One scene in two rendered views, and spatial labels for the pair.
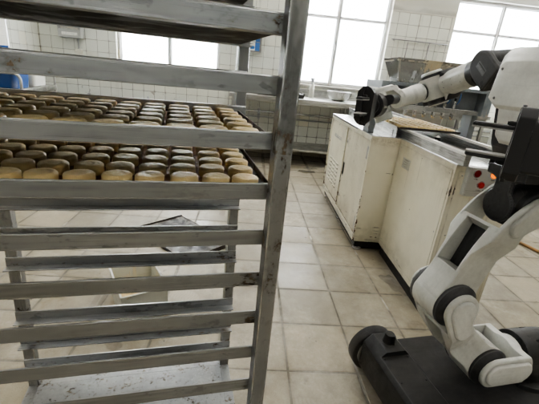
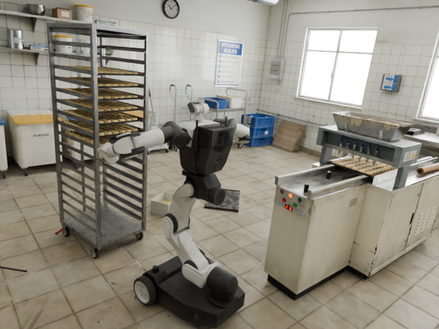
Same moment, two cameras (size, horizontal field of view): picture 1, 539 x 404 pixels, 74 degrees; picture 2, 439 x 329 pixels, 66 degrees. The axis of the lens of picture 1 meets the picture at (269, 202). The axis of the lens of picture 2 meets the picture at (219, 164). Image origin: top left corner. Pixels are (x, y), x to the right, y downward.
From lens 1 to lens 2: 252 cm
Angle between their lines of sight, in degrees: 51
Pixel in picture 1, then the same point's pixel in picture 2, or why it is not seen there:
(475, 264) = (174, 206)
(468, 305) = (165, 220)
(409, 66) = (340, 119)
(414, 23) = not seen: outside the picture
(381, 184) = not seen: hidden behind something
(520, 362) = (197, 273)
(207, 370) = (136, 226)
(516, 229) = (178, 192)
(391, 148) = not seen: hidden behind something
